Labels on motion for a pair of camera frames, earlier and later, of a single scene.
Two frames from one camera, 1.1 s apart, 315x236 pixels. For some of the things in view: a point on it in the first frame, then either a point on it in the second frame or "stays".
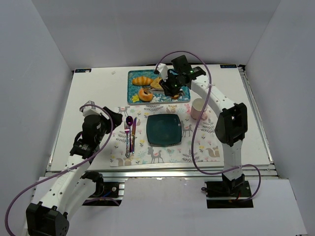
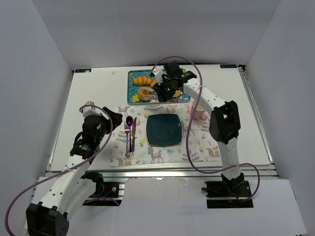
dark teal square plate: (163, 130) stays
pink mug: (197, 108) stays
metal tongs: (153, 89) -> (155, 96)
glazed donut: (145, 95) stays
